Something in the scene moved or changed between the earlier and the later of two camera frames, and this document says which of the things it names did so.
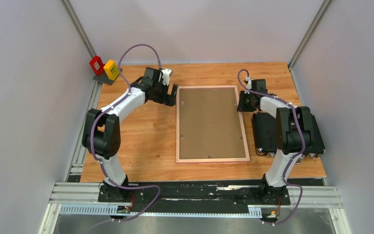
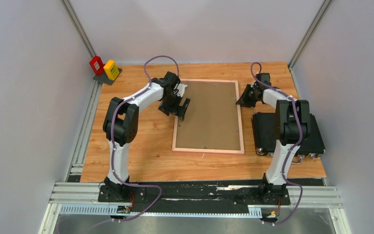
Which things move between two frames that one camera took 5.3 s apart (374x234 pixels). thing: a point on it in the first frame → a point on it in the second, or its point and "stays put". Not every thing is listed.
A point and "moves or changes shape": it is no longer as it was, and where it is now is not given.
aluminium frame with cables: (149, 197) stays put
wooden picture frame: (209, 128) moves or changes shape
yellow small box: (111, 69) stays put
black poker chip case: (264, 126) stays put
